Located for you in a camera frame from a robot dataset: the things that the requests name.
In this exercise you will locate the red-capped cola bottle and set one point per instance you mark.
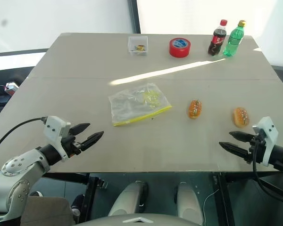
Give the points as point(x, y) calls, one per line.
point(217, 40)

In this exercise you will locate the clear plastic box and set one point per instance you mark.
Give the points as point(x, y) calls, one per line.
point(138, 46)

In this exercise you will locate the red and white device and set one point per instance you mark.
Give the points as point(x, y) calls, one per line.
point(11, 87)

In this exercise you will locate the red tape roll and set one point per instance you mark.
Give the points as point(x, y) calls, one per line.
point(179, 48)

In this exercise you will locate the silver rounded robot leg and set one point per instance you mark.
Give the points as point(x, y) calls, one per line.
point(188, 202)
point(128, 199)

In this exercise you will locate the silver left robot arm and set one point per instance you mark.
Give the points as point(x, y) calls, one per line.
point(16, 164)

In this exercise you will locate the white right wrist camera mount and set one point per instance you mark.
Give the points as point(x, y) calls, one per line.
point(270, 131)

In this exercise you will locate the green yellow-capped soda bottle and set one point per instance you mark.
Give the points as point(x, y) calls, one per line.
point(234, 41)

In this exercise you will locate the orange hot dog bread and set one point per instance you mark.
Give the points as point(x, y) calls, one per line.
point(195, 108)
point(241, 117)

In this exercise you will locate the small yellow pieces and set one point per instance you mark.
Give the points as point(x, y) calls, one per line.
point(140, 48)

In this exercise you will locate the dark window pillar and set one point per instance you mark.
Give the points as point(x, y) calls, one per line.
point(134, 16)

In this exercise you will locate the grey robot torso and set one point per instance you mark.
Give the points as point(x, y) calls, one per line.
point(136, 220)

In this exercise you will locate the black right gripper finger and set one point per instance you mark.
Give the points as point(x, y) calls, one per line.
point(234, 150)
point(241, 136)

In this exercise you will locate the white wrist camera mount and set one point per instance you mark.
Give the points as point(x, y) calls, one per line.
point(52, 124)
point(270, 131)

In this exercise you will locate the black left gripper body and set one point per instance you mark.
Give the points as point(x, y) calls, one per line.
point(72, 146)

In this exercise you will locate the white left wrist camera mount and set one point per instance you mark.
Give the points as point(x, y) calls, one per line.
point(52, 124)

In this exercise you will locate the grey fabric cushion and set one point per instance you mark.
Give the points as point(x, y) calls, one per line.
point(47, 212)

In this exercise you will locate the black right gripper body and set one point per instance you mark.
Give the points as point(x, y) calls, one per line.
point(255, 148)

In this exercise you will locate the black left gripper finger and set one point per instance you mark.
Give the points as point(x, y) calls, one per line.
point(81, 127)
point(93, 138)

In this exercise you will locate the clear yellow-sealed zip bag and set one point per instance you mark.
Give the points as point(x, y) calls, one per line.
point(134, 107)

